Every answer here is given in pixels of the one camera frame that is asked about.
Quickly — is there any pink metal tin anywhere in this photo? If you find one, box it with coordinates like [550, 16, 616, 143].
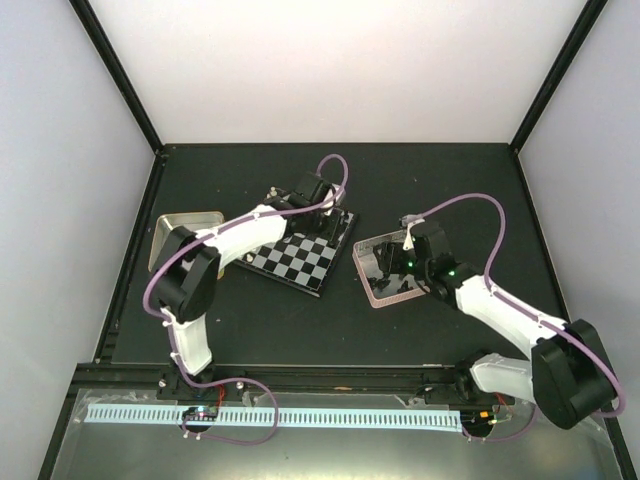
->
[352, 230, 428, 309]

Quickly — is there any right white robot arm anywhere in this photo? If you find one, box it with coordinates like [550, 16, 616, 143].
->
[373, 220, 624, 430]

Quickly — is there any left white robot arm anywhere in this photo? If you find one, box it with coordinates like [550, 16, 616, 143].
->
[142, 172, 349, 399]

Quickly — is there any small green circuit board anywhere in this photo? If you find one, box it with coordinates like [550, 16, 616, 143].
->
[182, 406, 218, 421]

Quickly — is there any black and silver chessboard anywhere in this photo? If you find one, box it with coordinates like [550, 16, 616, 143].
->
[234, 205, 358, 297]

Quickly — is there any gold metal tin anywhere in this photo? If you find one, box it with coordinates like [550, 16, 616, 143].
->
[148, 211, 225, 273]

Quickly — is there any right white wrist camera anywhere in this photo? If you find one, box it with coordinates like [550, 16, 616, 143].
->
[400, 214, 424, 251]

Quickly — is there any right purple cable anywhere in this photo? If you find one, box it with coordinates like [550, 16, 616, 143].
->
[412, 193, 627, 416]

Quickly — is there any purple cable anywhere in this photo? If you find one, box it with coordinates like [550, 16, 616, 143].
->
[412, 193, 627, 416]
[142, 154, 350, 381]

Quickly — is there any light blue cable duct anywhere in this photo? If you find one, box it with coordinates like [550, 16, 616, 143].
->
[84, 404, 462, 433]

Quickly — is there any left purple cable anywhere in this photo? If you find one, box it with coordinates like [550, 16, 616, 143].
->
[142, 154, 350, 381]

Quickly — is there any left black frame post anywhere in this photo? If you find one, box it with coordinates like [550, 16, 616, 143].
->
[69, 0, 164, 154]

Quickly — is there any black frame post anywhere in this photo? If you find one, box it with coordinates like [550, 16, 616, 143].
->
[510, 0, 608, 154]
[69, 0, 164, 154]

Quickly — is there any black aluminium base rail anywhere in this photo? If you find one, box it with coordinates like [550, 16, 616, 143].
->
[70, 364, 533, 405]

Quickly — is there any right black frame post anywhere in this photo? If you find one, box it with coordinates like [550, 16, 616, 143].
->
[510, 0, 608, 154]

